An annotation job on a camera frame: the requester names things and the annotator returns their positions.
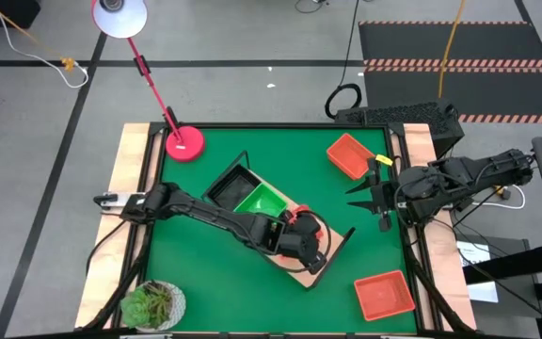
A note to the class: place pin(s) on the green table mat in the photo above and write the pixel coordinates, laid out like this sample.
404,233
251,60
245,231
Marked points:
275,146

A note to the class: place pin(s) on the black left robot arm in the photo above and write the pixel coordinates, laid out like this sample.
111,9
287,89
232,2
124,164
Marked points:
205,214

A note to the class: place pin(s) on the orange plastic slotted basket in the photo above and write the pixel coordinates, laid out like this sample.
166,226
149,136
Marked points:
384,295
297,212
348,155

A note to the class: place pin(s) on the green plastic slotted basket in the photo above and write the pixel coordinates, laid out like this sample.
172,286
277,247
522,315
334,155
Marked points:
261,202

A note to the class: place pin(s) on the white paper sheet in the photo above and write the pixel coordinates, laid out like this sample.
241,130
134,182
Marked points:
473,249

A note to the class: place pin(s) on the black mesh computer tower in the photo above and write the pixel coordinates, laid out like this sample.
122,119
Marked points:
403,115

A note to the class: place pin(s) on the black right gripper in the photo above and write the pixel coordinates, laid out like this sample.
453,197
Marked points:
387,198

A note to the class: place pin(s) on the green succulent in white pot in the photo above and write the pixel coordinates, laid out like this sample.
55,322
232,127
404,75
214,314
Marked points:
146,306

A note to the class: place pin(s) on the wooden table with black frame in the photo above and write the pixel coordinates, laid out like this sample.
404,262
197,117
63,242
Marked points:
132,150

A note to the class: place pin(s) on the black metal stand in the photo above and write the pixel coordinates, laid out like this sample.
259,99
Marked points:
511,268

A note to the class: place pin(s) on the red desk lamp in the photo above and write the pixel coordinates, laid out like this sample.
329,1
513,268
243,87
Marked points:
186,143

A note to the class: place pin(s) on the black floor mat striped edges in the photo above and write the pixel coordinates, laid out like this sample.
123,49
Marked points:
497,44

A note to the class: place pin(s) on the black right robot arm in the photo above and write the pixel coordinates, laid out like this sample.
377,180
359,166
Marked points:
468,174

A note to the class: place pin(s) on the black plastic slotted basket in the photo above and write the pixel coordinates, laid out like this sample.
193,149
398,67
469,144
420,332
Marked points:
233,188

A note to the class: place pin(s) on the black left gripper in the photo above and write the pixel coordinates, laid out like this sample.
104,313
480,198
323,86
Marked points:
304,245

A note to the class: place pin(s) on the yellow power plug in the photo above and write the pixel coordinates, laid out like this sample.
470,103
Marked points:
500,190

